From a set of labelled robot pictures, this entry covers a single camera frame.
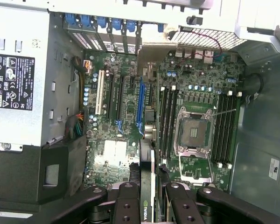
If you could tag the white expansion slot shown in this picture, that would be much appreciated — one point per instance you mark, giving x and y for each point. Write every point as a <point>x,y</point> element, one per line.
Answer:
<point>99,93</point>

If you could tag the silver chipset heatsink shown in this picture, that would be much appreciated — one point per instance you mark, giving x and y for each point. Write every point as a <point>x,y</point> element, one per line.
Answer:
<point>115,151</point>

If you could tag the black plastic air shroud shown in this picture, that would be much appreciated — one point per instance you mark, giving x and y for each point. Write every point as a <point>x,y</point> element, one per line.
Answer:
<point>25,168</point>

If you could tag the short black expansion slot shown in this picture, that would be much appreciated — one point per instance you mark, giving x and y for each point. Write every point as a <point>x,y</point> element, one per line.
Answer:
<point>133,82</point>

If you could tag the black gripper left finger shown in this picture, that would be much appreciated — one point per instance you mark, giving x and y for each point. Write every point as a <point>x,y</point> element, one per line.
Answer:
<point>126,207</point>

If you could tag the RAM slot with white clips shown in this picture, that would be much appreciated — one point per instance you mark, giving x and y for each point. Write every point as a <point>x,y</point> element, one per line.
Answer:
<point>224,129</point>
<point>163,121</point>
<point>173,102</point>
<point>234,129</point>

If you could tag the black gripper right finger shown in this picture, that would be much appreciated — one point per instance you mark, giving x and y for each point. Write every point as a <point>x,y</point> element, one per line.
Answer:
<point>184,207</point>

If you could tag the green Dell motherboard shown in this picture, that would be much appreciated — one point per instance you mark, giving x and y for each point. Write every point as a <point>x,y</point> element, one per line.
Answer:
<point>127,105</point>

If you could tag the CPU socket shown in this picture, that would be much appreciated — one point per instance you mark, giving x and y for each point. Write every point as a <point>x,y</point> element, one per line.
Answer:
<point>193,133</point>

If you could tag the blue expansion slot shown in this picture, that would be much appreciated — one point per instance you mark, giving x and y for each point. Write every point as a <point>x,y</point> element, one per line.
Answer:
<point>141,100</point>

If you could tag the grey open PC case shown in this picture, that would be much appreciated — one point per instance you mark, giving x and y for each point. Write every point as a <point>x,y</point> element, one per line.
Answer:
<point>259,140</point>

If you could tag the silver socket cover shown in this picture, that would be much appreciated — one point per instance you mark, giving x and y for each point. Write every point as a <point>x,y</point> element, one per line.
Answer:
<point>196,180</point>

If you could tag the thin metal locking lever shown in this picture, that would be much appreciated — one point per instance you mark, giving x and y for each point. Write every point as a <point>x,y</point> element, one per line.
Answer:
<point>224,112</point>

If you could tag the grey power supply unit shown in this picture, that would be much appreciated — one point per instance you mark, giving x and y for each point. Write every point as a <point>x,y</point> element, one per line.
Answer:
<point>18,121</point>

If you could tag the long black expansion slot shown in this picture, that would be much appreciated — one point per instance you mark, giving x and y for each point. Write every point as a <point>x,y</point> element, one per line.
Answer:
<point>151,93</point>
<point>121,98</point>
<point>111,98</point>

